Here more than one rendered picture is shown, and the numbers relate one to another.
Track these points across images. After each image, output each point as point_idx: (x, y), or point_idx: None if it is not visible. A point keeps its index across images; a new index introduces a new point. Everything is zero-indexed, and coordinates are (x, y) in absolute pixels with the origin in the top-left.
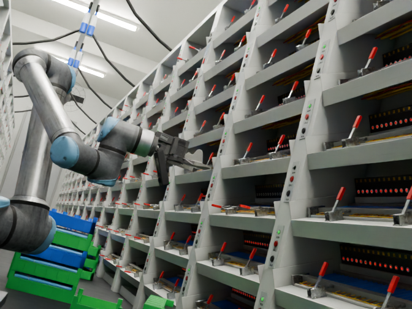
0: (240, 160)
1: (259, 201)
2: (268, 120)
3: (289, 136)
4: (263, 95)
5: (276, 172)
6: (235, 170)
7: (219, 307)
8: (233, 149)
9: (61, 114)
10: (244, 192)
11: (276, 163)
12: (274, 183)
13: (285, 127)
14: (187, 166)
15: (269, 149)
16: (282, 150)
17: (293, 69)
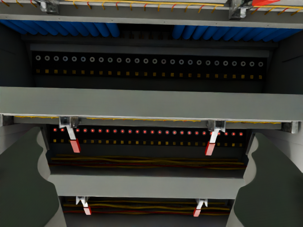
0: (213, 127)
1: (250, 51)
2: (133, 181)
3: (171, 143)
4: (195, 216)
5: (30, 88)
6: (242, 108)
7: None
8: (296, 153)
9: None
10: (291, 66)
11: (26, 106)
12: (227, 83)
13: (222, 155)
14: (250, 180)
15: (239, 133)
16: (193, 127)
17: (172, 218)
